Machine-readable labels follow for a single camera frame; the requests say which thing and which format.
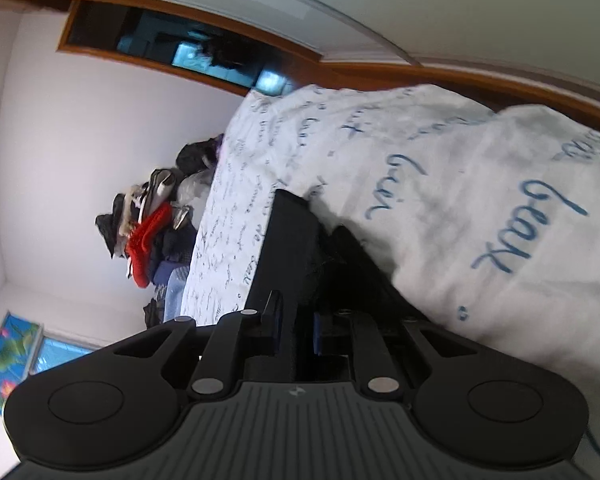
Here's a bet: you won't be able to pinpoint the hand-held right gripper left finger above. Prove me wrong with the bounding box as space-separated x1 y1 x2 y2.
111 290 285 397

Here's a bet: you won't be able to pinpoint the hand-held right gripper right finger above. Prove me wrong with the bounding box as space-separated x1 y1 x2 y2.
313 309 476 396

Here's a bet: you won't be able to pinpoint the black pants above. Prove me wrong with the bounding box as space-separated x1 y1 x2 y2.
244 189 423 386

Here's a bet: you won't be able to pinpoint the pile of folded clothes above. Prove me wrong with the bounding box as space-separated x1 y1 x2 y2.
95 167 196 288

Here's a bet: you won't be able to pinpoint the black crumpled garment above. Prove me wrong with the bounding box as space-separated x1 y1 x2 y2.
175 132 226 176

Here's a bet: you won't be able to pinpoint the white script-printed bed sheet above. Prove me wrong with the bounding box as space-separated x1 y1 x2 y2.
180 82 600 461

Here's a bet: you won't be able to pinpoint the window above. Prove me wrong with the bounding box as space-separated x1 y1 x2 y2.
30 335 93 376

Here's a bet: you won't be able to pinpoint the bright blue floral curtain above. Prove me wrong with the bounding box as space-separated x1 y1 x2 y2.
0 310 43 411

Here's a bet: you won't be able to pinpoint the wooden door frame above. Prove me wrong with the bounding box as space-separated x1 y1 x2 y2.
0 0 600 128

